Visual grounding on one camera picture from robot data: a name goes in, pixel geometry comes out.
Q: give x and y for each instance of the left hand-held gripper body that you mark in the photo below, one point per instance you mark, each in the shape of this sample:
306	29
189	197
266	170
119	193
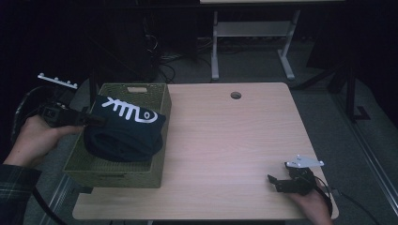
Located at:
61	117

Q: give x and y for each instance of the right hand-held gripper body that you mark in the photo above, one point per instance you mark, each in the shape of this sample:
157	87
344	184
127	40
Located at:
302	182

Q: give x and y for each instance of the dark navy garment white print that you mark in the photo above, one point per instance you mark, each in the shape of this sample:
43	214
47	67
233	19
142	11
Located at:
125	137

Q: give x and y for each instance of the green woven basket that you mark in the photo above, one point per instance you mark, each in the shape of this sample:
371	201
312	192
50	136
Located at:
140	179

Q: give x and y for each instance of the person's right hand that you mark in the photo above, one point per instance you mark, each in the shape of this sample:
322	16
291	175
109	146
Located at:
314	209

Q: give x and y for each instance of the person's left hand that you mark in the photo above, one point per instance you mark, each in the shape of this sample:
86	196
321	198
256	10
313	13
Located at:
34	140

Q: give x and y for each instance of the black metal stand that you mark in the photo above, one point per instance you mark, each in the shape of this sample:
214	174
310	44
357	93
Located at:
351	93
92	90

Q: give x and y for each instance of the grey table edge bracket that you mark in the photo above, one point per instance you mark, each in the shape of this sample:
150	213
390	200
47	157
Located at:
333	190

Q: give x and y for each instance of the metal floor rail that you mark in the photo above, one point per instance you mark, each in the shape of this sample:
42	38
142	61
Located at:
369	156
58	197

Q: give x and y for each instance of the white metal desk frame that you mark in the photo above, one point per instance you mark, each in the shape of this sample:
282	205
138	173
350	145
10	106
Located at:
250	29

